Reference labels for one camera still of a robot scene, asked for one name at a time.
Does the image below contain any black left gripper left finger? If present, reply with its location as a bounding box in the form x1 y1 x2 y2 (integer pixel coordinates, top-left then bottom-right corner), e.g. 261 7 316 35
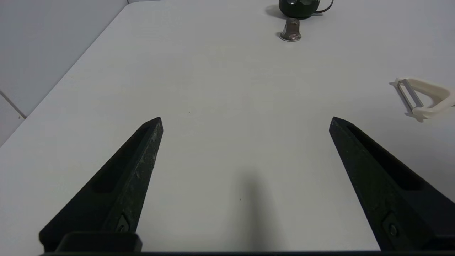
39 117 164 252

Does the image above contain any cream peeler with grey handle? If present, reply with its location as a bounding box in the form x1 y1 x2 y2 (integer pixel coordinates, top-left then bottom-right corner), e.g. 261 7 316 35
395 78 455 122

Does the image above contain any glass cup with black handle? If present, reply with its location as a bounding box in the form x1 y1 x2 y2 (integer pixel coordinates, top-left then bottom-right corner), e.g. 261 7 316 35
278 0 334 19

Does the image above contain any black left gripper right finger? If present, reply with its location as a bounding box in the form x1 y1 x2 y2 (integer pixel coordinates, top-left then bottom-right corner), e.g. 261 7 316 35
329 117 455 251

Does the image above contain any small grey metal cap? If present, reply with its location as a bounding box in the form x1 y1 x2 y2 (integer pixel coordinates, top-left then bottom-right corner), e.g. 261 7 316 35
279 18 302 42

